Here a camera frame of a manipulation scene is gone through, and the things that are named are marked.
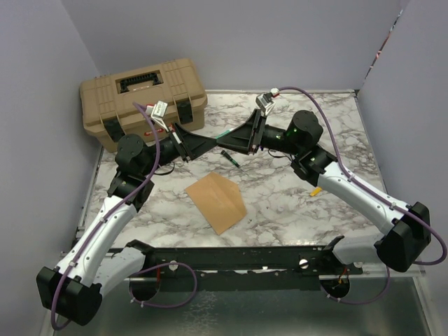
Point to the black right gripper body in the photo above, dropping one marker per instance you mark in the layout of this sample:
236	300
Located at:
258	132

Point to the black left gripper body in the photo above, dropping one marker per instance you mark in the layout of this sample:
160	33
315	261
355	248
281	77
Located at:
175	137

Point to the white green glue stick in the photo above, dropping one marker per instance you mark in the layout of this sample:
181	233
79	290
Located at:
224	133

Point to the green black glue pen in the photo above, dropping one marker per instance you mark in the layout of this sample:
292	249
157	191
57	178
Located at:
228	157

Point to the brown paper envelope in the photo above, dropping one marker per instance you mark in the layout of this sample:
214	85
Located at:
219	200

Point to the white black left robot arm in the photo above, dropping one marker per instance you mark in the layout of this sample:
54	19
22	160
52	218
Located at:
76	286

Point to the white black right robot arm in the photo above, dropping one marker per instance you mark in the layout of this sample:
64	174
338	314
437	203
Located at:
402	229

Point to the tan plastic toolbox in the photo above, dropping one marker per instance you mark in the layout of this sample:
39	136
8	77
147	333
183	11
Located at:
108	102

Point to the yellow black utility knife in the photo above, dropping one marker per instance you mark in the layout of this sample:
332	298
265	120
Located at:
315	192

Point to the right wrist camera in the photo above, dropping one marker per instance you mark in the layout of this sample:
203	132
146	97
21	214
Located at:
265	101

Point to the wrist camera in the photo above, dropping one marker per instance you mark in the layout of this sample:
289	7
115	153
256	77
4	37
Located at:
265	101
157	113

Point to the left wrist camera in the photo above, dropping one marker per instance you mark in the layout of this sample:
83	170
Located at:
157	113

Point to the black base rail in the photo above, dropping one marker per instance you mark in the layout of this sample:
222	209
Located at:
236	268

